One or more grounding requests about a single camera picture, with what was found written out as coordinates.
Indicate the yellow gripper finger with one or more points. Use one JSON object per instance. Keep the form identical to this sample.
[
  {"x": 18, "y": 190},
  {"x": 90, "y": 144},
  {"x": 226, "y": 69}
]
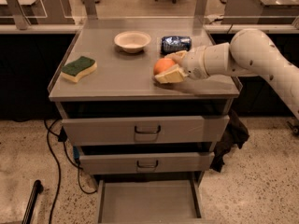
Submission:
[
  {"x": 177, "y": 57},
  {"x": 174, "y": 74}
]

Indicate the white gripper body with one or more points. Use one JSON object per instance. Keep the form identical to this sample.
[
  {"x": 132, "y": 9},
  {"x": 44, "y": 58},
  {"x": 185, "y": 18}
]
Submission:
[{"x": 195, "y": 63}]

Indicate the orange fruit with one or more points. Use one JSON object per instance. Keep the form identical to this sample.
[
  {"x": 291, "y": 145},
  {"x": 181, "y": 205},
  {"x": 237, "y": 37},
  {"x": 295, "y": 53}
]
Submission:
[{"x": 162, "y": 65}]

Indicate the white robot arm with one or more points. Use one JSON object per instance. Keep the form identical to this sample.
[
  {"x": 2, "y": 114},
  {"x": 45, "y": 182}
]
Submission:
[{"x": 250, "y": 53}]

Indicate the grey top drawer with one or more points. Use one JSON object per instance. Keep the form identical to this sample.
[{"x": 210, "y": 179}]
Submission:
[{"x": 144, "y": 130}]

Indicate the grey drawer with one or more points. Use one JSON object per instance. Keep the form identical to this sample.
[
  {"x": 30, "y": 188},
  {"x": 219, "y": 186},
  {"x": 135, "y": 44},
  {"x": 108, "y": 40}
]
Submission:
[
  {"x": 146, "y": 163},
  {"x": 144, "y": 130},
  {"x": 154, "y": 202}
]

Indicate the grey metal drawer cabinet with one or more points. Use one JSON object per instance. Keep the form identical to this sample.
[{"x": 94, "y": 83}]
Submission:
[{"x": 122, "y": 86}]

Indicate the grey middle drawer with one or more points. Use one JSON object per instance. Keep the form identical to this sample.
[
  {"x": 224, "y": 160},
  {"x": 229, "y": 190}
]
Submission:
[{"x": 146, "y": 163}]

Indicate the grey bottom drawer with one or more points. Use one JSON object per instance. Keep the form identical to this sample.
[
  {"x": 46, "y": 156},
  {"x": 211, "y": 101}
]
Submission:
[{"x": 154, "y": 202}]

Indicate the blue crushed soda can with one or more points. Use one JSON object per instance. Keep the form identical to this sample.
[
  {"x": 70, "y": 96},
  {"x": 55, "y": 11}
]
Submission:
[{"x": 174, "y": 43}]

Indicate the white paper bowl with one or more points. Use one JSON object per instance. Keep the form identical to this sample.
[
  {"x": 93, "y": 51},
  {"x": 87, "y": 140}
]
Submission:
[{"x": 132, "y": 41}]

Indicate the dark cloth bag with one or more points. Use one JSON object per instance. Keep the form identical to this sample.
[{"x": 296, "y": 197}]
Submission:
[{"x": 236, "y": 133}]

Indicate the right grey desk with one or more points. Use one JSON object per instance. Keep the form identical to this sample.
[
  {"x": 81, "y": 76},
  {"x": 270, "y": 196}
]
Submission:
[{"x": 260, "y": 11}]

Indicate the grey desk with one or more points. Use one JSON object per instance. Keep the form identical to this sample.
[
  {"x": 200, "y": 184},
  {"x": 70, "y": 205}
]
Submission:
[
  {"x": 260, "y": 11},
  {"x": 39, "y": 12}
]

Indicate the green yellow sponge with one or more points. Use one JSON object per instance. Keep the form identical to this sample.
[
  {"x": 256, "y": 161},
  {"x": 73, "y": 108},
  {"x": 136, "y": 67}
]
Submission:
[{"x": 78, "y": 69}]

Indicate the black wheel at right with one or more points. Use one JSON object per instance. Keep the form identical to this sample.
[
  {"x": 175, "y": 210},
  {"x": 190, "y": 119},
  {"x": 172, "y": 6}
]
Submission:
[{"x": 294, "y": 128}]

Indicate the left grey desk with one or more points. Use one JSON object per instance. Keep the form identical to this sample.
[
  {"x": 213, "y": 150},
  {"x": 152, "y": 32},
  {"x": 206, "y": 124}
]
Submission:
[{"x": 39, "y": 12}]

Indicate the clear acrylic barrier panel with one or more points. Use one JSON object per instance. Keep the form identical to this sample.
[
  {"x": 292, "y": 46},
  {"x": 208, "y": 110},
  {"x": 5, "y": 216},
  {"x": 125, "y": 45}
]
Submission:
[{"x": 208, "y": 12}]

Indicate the black bar lower left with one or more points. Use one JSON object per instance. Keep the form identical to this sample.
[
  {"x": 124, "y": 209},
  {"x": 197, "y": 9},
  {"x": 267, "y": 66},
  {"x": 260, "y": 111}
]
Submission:
[{"x": 36, "y": 190}]

